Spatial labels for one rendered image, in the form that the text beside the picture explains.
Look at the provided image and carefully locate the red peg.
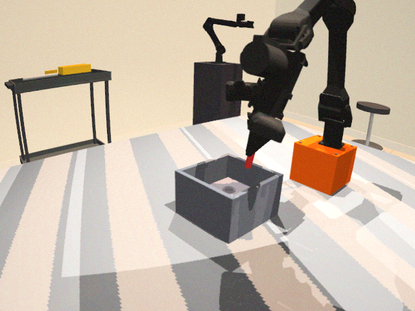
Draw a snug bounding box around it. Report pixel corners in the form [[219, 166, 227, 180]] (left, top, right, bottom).
[[245, 153, 255, 168]]

